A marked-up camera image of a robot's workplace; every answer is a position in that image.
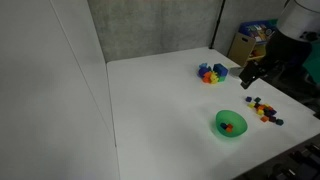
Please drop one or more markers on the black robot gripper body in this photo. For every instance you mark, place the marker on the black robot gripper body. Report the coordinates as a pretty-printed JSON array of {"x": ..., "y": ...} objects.
[{"x": 254, "y": 70}]

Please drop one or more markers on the small orange block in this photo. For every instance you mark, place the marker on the small orange block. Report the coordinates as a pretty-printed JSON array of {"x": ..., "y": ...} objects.
[{"x": 264, "y": 118}]

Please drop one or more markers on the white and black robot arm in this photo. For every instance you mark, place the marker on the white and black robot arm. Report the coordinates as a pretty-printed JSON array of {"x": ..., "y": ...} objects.
[{"x": 297, "y": 29}]

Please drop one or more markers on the small dark green block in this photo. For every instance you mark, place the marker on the small dark green block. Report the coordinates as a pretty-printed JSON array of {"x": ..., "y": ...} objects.
[{"x": 257, "y": 99}]

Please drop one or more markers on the small yellow block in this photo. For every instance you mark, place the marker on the small yellow block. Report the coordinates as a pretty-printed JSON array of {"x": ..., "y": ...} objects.
[{"x": 251, "y": 105}]

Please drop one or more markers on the large blue block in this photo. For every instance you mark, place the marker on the large blue block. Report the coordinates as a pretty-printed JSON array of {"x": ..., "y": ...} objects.
[{"x": 220, "y": 69}]

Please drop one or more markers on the small dark purple block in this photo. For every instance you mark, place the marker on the small dark purple block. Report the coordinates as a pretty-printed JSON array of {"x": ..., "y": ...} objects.
[{"x": 272, "y": 119}]

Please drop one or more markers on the small green block right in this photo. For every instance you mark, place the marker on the small green block right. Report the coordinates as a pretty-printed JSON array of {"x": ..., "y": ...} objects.
[{"x": 279, "y": 122}]

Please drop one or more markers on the green translucent plastic bowl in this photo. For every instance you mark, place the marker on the green translucent plastic bowl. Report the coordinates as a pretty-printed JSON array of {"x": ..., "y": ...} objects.
[{"x": 240, "y": 125}]

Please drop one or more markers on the orange block inside bowl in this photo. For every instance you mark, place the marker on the orange block inside bowl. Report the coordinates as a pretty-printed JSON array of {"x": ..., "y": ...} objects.
[{"x": 229, "y": 128}]

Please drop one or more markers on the blue block inside bowl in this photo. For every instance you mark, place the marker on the blue block inside bowl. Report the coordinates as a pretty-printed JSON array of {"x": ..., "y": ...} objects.
[{"x": 223, "y": 125}]

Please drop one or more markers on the wooden toy shelf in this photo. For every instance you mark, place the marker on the wooden toy shelf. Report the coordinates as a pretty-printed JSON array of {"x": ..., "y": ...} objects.
[{"x": 250, "y": 40}]

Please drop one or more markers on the yellow toy piece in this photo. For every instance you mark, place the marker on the yellow toy piece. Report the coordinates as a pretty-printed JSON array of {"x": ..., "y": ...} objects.
[{"x": 214, "y": 78}]

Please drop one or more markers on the orange toy piece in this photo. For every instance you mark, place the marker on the orange toy piece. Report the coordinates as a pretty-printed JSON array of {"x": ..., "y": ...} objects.
[{"x": 207, "y": 77}]

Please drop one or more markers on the purple toy piece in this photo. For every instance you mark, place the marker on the purple toy piece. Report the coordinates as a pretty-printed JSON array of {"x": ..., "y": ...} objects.
[{"x": 203, "y": 70}]

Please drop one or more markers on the black vertical pole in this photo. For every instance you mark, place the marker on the black vertical pole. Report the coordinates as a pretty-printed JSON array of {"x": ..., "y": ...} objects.
[{"x": 221, "y": 9}]

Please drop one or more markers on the black equipment at bottom right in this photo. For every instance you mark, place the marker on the black equipment at bottom right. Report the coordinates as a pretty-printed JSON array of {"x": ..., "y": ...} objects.
[{"x": 301, "y": 162}]

